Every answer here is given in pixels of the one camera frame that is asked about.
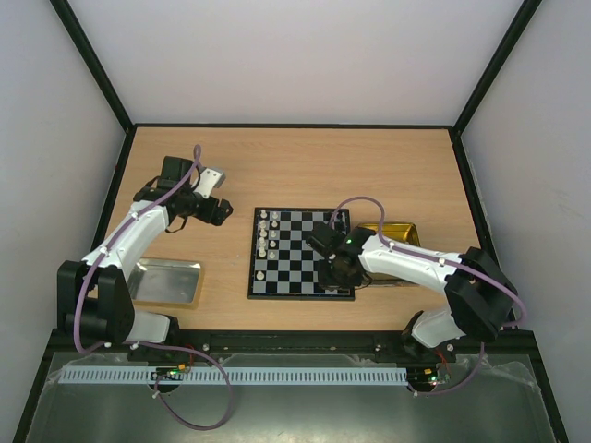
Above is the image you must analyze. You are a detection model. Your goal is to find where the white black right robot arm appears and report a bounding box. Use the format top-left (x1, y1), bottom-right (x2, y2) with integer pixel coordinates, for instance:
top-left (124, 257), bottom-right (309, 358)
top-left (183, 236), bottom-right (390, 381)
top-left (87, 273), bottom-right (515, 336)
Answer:
top-left (306, 222), bottom-right (516, 362)

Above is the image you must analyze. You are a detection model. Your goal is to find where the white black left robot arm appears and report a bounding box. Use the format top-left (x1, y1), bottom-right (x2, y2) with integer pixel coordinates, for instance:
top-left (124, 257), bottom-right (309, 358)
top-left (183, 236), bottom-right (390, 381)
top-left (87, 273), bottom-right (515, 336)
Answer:
top-left (56, 149), bottom-right (233, 354)

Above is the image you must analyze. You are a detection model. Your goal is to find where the black white chess board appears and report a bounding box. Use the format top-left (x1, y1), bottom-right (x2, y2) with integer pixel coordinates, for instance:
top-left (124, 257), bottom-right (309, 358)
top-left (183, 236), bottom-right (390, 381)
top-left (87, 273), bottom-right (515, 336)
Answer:
top-left (247, 207), bottom-right (355, 301)

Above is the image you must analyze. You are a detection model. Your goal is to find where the gold metal tin tray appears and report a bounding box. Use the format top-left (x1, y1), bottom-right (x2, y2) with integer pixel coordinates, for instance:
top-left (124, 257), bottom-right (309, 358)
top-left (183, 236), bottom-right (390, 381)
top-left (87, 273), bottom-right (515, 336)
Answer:
top-left (356, 221), bottom-right (422, 289)

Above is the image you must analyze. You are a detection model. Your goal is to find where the silver metal tin lid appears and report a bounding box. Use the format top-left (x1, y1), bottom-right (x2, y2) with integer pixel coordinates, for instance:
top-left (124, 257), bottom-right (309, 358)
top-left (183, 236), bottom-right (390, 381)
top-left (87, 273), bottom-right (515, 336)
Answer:
top-left (127, 257), bottom-right (202, 305)

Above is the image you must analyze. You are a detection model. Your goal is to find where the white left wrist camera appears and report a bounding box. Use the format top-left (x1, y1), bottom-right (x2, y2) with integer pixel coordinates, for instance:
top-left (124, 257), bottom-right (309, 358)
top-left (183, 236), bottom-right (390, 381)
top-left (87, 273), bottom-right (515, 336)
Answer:
top-left (192, 167), bottom-right (225, 198)

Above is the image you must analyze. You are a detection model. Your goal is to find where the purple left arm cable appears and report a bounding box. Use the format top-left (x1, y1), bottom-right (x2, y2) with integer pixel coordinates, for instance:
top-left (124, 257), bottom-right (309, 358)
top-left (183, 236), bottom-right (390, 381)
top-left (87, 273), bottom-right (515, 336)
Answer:
top-left (73, 143), bottom-right (235, 431)

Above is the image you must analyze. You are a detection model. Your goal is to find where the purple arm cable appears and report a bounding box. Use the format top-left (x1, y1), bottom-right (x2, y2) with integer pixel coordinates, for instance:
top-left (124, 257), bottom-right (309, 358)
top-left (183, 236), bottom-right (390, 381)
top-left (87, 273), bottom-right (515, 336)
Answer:
top-left (73, 143), bottom-right (235, 431)
top-left (329, 196), bottom-right (529, 397)

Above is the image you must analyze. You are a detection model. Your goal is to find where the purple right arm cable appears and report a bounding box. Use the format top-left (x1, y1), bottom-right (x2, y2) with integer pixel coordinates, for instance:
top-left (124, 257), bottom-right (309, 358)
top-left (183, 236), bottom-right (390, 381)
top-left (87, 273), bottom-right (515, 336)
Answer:
top-left (329, 196), bottom-right (529, 397)

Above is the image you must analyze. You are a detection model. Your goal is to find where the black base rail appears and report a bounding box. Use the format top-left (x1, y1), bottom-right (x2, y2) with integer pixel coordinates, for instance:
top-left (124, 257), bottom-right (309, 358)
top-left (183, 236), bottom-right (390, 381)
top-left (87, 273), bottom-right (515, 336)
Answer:
top-left (127, 329), bottom-right (458, 363)

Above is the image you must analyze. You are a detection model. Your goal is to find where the white slotted cable duct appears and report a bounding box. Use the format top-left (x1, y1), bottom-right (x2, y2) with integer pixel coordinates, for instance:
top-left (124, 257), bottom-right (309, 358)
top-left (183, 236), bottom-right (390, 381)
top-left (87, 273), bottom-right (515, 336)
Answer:
top-left (57, 365), bottom-right (407, 387)

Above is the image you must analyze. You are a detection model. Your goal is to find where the black aluminium frame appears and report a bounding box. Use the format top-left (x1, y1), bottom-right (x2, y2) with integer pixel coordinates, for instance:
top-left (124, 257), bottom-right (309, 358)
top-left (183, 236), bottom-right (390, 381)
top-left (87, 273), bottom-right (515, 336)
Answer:
top-left (8, 0), bottom-right (570, 443)

